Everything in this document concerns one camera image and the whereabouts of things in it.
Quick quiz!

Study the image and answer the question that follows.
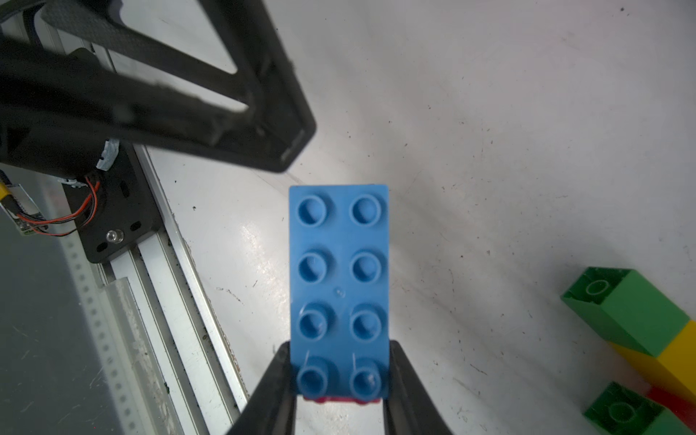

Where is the red long lego brick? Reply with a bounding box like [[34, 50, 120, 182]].
[[646, 387, 696, 433]]

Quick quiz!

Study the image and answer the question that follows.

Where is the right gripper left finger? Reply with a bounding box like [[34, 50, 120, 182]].
[[228, 342, 297, 435]]

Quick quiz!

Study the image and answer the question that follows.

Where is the blue long lego brick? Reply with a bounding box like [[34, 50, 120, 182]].
[[288, 185, 390, 402]]

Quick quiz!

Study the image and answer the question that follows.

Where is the yellow lego cube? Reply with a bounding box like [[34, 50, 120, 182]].
[[609, 320, 696, 404]]

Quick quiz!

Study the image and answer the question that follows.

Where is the green lego cube top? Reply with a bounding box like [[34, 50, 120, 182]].
[[561, 268, 690, 357]]

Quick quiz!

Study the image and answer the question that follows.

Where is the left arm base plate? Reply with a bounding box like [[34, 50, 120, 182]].
[[78, 143, 162, 264]]

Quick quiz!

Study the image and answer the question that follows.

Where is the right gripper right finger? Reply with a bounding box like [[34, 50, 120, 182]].
[[382, 340, 453, 435]]

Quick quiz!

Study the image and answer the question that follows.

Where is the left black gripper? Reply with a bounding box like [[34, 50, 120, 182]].
[[1, 37, 250, 179]]

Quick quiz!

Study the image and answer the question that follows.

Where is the green lego cube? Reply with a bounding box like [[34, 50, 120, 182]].
[[583, 382, 695, 435], [561, 268, 690, 357]]

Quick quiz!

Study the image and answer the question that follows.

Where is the pink lego cube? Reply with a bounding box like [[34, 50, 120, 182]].
[[302, 396, 382, 406]]

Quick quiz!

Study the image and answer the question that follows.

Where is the aluminium rail frame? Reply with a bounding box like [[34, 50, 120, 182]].
[[54, 146, 246, 434]]

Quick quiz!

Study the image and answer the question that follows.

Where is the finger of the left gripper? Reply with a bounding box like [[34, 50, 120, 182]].
[[43, 1, 316, 173]]

